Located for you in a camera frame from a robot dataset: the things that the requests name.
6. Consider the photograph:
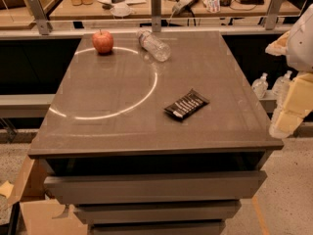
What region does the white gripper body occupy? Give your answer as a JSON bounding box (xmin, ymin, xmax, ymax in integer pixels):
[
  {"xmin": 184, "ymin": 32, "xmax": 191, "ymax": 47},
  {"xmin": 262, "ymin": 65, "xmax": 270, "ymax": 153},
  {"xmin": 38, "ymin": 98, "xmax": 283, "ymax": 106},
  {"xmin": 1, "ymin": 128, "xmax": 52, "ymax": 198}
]
[{"xmin": 265, "ymin": 31, "xmax": 290, "ymax": 56}]

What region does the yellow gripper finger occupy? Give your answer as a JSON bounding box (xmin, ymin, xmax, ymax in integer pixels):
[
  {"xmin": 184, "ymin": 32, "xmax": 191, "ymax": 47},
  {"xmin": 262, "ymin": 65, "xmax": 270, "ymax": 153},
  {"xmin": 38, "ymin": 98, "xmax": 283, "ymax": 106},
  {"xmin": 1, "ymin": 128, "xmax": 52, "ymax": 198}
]
[
  {"xmin": 269, "ymin": 111, "xmax": 303, "ymax": 139},
  {"xmin": 283, "ymin": 72, "xmax": 313, "ymax": 118}
]

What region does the clear plastic water bottle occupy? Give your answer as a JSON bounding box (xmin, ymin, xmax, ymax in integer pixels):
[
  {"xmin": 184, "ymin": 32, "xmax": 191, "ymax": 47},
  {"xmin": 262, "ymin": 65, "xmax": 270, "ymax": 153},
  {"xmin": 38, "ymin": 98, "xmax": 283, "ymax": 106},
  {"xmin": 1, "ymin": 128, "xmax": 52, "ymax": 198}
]
[{"xmin": 136, "ymin": 29, "xmax": 171, "ymax": 62}]

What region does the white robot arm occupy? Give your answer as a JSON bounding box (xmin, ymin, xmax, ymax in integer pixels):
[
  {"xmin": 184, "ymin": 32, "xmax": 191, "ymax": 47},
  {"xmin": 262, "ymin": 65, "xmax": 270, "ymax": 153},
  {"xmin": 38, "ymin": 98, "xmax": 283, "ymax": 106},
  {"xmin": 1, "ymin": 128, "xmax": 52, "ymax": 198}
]
[{"xmin": 265, "ymin": 4, "xmax": 313, "ymax": 139}]

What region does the clear bottle behind table right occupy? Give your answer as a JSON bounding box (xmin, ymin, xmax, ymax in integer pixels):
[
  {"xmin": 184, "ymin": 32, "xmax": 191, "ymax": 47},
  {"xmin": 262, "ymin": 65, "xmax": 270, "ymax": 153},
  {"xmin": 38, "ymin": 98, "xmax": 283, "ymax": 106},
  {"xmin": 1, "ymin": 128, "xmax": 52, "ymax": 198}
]
[{"xmin": 272, "ymin": 70, "xmax": 292, "ymax": 96}]

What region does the clear bottle behind table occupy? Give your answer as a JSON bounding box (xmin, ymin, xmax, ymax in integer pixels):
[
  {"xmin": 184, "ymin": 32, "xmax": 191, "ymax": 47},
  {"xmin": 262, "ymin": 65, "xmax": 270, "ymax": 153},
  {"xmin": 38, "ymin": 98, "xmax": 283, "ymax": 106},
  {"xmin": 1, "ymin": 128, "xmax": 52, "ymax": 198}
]
[
  {"xmin": 272, "ymin": 70, "xmax": 292, "ymax": 96},
  {"xmin": 251, "ymin": 72, "xmax": 268, "ymax": 99}
]

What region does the clear bottle behind table left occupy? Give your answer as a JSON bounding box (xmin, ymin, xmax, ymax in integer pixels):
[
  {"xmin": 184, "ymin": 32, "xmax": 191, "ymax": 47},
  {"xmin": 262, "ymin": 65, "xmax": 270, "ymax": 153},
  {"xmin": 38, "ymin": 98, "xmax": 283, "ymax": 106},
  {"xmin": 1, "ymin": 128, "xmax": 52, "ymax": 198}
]
[{"xmin": 251, "ymin": 72, "xmax": 268, "ymax": 99}]

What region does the black rxbar chocolate wrapper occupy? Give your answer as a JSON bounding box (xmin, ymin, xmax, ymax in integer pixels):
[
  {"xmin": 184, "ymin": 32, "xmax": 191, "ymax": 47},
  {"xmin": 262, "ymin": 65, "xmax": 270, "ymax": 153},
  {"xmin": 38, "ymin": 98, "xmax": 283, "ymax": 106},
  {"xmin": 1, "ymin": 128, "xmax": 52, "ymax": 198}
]
[{"xmin": 164, "ymin": 89, "xmax": 209, "ymax": 120}]

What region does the small patterned box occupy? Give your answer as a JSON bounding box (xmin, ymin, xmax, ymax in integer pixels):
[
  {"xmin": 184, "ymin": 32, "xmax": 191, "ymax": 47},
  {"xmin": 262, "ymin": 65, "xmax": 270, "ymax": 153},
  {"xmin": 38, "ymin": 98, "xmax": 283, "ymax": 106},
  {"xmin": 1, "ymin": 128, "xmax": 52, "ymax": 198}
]
[{"xmin": 203, "ymin": 0, "xmax": 220, "ymax": 13}]

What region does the white power strip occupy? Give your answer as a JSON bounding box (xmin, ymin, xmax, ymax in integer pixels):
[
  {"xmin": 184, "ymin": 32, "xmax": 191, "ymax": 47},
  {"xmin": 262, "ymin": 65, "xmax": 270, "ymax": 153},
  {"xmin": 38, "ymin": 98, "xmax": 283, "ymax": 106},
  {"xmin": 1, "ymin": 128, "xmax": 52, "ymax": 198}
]
[{"xmin": 172, "ymin": 0, "xmax": 199, "ymax": 15}]

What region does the bottom grey drawer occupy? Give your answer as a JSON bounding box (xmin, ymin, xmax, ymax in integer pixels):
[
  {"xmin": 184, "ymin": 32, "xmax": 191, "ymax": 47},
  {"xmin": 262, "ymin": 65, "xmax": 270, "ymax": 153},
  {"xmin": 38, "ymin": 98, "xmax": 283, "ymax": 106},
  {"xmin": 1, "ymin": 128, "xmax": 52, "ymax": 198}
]
[{"xmin": 90, "ymin": 220, "xmax": 225, "ymax": 235}]

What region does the grey drawer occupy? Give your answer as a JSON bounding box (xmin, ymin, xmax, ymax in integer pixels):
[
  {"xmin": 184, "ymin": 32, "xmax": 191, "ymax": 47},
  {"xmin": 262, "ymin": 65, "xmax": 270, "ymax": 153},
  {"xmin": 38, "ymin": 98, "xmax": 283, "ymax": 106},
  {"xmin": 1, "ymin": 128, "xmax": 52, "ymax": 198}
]
[
  {"xmin": 74, "ymin": 200, "xmax": 241, "ymax": 224},
  {"xmin": 44, "ymin": 171, "xmax": 266, "ymax": 205},
  {"xmin": 90, "ymin": 220, "xmax": 225, "ymax": 235}
]

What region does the wooden back desk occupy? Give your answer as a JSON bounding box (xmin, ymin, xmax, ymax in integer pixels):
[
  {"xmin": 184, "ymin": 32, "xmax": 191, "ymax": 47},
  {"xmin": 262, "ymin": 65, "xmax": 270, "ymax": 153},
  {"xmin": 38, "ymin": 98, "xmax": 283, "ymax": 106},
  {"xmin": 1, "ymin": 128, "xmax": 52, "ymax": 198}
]
[{"xmin": 48, "ymin": 0, "xmax": 301, "ymax": 22}]

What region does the white round plate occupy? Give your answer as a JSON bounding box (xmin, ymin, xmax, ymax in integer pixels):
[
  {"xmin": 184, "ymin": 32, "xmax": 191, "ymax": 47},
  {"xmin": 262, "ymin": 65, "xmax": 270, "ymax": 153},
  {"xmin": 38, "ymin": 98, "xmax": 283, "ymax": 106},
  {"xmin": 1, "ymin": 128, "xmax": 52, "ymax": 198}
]
[{"xmin": 111, "ymin": 4, "xmax": 132, "ymax": 18}]

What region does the red apple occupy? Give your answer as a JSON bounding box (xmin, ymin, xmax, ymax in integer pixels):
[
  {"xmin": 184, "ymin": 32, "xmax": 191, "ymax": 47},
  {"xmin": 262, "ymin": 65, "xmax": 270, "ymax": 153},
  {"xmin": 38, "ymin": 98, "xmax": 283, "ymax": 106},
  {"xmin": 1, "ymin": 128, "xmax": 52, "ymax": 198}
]
[{"xmin": 92, "ymin": 30, "xmax": 113, "ymax": 54}]

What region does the grey drawer cabinet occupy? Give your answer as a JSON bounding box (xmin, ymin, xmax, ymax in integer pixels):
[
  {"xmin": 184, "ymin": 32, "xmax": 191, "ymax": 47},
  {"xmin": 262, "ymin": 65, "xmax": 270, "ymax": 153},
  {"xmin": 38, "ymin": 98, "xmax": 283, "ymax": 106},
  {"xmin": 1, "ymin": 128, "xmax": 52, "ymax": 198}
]
[{"xmin": 27, "ymin": 30, "xmax": 286, "ymax": 235}]

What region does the middle grey drawer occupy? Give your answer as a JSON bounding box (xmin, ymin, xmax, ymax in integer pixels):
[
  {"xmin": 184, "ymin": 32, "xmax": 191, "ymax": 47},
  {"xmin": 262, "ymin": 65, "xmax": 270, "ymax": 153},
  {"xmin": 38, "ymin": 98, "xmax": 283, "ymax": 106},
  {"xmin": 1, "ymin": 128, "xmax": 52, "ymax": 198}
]
[{"xmin": 74, "ymin": 200, "xmax": 241, "ymax": 224}]

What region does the top grey drawer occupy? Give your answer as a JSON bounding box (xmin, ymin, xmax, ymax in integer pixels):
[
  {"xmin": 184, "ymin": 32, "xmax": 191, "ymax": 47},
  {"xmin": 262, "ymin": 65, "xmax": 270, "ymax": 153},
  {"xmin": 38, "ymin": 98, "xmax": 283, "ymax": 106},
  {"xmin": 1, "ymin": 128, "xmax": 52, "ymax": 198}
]
[{"xmin": 44, "ymin": 171, "xmax": 266, "ymax": 205}]

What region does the cardboard box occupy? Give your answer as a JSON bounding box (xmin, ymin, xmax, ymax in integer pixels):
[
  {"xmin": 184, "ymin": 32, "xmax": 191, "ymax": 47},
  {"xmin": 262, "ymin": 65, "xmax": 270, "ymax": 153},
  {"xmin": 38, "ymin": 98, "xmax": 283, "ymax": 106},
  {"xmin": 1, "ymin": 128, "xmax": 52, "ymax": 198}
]
[{"xmin": 8, "ymin": 156, "xmax": 88, "ymax": 235}]

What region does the yellow paper scrap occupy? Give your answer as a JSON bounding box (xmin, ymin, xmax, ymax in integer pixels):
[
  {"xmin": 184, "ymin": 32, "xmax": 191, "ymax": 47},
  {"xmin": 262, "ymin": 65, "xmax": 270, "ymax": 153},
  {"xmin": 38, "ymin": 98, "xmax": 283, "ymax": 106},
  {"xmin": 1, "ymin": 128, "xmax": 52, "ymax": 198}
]
[{"xmin": 0, "ymin": 181, "xmax": 14, "ymax": 198}]

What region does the right metal bracket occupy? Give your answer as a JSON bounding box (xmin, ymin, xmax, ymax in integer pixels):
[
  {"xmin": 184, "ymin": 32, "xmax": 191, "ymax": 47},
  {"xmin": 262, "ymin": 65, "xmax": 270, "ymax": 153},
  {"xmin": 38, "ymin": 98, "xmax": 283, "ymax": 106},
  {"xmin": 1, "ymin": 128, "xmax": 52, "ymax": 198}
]
[{"xmin": 263, "ymin": 0, "xmax": 284, "ymax": 30}]

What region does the metal bracket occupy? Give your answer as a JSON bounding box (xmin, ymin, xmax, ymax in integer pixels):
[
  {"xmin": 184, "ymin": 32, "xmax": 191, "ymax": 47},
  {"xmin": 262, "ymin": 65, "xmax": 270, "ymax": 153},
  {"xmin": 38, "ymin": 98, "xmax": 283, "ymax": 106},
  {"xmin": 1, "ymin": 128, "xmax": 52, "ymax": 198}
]
[
  {"xmin": 151, "ymin": 0, "xmax": 161, "ymax": 32},
  {"xmin": 263, "ymin": 0, "xmax": 284, "ymax": 30},
  {"xmin": 27, "ymin": 0, "xmax": 52, "ymax": 35}
]

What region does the middle metal bracket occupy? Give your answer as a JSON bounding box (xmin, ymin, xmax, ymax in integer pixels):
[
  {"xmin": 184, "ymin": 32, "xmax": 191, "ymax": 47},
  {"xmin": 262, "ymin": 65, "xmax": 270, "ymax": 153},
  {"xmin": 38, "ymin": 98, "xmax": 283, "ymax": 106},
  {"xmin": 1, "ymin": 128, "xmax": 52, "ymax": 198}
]
[{"xmin": 151, "ymin": 0, "xmax": 161, "ymax": 32}]

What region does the left metal bracket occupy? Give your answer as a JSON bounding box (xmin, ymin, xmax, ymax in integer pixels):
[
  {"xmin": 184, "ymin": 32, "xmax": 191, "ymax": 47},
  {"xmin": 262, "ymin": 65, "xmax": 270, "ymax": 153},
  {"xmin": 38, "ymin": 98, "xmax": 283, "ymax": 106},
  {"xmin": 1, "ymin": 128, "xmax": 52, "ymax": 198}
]
[{"xmin": 27, "ymin": 0, "xmax": 52, "ymax": 35}]

